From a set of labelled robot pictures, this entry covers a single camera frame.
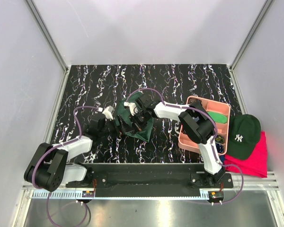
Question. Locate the blue patterned rolled tie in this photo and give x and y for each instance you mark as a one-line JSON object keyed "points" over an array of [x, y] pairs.
{"points": [[220, 148]]}

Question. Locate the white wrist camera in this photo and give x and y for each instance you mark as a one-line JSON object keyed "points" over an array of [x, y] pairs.
{"points": [[107, 112], [132, 107]]}

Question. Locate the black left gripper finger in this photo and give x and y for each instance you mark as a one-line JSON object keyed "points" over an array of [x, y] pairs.
{"points": [[129, 132], [121, 124]]}

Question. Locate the dark paisley rolled tie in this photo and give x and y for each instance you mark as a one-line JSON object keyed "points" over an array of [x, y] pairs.
{"points": [[195, 101]]}

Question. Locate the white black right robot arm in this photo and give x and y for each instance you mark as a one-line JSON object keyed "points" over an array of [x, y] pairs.
{"points": [[213, 166]]}

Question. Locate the red folded cloth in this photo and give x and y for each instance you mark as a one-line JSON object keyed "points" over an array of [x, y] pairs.
{"points": [[256, 164]]}

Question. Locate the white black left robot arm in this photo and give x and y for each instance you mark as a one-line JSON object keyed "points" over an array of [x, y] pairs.
{"points": [[49, 167]]}

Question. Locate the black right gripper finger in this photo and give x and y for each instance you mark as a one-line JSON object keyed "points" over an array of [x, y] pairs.
{"points": [[137, 127], [146, 118]]}

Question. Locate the pink divided organizer box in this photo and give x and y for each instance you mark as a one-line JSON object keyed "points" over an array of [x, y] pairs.
{"points": [[205, 126]]}

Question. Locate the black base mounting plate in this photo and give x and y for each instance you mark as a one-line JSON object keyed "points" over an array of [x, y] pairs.
{"points": [[150, 181]]}

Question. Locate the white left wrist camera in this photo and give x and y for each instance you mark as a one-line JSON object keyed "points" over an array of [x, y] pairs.
{"points": [[107, 112]]}

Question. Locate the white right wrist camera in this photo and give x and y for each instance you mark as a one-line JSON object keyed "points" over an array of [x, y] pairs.
{"points": [[132, 107]]}

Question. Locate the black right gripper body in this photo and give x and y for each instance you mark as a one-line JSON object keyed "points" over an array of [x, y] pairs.
{"points": [[138, 116]]}

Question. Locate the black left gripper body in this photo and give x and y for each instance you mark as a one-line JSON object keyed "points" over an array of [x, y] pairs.
{"points": [[110, 128]]}

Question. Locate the bright green rolled cloth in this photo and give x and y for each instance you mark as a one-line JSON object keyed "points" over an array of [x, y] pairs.
{"points": [[218, 117]]}

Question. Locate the dark green baseball cap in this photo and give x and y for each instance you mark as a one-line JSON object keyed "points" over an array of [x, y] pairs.
{"points": [[244, 135]]}

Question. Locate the yellow patterned rolled tie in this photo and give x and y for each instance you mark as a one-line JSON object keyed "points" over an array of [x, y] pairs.
{"points": [[220, 139]]}

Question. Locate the dark green cloth napkin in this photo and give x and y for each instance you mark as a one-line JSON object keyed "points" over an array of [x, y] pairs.
{"points": [[125, 114]]}

